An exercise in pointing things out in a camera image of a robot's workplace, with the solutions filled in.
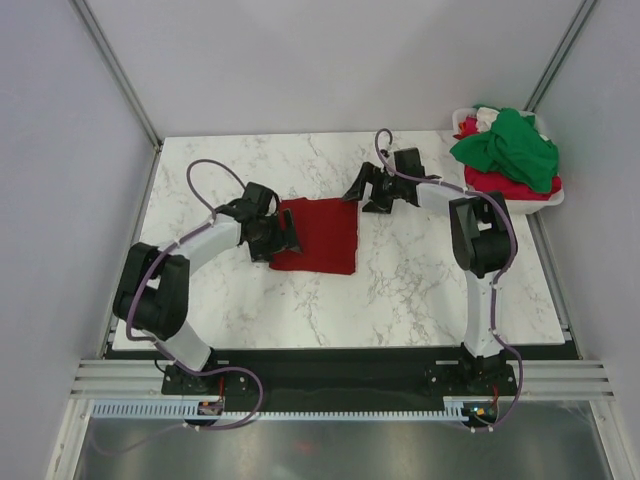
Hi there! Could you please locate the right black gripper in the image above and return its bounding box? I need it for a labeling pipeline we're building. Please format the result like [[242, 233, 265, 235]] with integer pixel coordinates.
[[343, 162, 405, 215]]

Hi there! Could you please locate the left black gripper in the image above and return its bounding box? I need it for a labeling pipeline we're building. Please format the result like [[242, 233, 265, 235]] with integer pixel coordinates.
[[246, 209, 301, 264]]

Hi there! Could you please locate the dark red t shirt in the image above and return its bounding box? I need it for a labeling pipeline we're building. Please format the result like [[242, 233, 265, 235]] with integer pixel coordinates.
[[269, 197, 359, 275]]

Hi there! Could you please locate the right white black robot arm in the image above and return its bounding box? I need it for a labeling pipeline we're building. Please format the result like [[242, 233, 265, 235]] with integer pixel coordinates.
[[342, 148, 518, 395]]

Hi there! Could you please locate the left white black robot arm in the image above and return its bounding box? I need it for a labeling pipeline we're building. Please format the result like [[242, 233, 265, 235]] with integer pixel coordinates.
[[112, 182, 302, 393]]

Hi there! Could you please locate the bright red t shirt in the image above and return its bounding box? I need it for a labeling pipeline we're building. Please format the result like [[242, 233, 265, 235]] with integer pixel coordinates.
[[464, 166, 562, 201]]

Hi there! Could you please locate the white pink garment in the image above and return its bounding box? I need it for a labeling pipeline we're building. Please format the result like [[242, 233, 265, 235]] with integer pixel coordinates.
[[452, 106, 500, 140]]

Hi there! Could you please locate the green t shirt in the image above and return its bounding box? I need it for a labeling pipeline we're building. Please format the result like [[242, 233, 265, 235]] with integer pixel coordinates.
[[450, 108, 559, 194]]

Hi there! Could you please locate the white laundry basket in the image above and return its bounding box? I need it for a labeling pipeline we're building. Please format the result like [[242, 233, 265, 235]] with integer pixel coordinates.
[[452, 106, 566, 217]]

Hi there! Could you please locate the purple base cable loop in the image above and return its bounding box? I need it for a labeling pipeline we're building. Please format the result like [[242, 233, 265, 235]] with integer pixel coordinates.
[[89, 367, 265, 456]]

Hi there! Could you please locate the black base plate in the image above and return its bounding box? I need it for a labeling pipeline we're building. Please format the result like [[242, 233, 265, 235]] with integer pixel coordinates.
[[161, 347, 514, 412]]

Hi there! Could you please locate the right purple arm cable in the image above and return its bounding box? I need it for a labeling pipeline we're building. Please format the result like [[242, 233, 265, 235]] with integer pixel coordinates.
[[374, 128, 524, 434]]

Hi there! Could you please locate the white slotted cable duct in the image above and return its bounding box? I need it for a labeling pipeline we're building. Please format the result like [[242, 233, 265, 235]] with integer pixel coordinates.
[[91, 398, 494, 422]]

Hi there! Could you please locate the right aluminium frame post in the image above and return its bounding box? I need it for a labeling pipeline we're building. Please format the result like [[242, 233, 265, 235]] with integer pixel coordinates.
[[524, 0, 600, 112]]

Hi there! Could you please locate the aluminium frame post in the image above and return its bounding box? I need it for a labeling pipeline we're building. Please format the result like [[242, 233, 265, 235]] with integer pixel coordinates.
[[68, 0, 164, 151], [524, 0, 600, 112]]

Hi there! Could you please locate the left aluminium frame post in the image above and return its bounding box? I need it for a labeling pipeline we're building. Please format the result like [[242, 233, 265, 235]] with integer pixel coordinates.
[[68, 0, 164, 151]]

